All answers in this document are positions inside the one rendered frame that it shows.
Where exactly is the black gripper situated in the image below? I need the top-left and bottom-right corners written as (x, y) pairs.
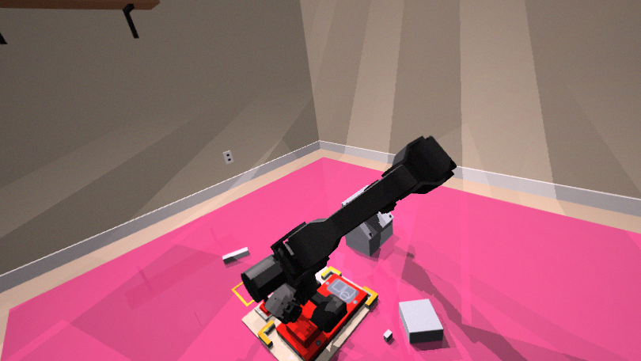
top-left (288, 275), bottom-right (347, 333)

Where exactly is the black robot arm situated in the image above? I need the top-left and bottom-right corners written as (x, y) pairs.
top-left (241, 136), bottom-right (457, 324)

